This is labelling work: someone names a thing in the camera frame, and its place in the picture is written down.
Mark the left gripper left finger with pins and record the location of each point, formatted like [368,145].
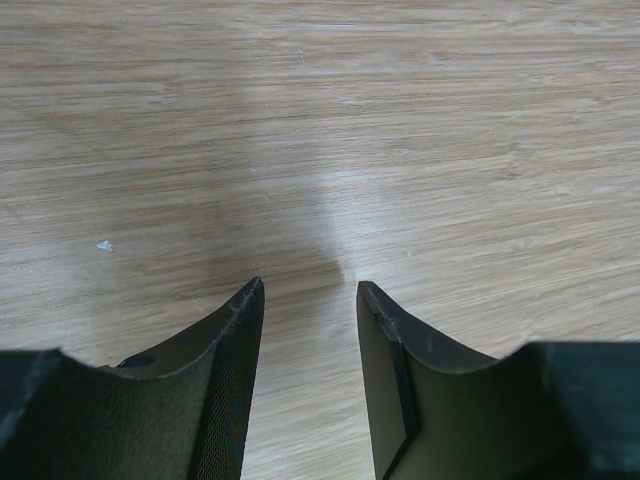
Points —
[178,410]

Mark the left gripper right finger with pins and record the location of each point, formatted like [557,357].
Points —
[438,409]

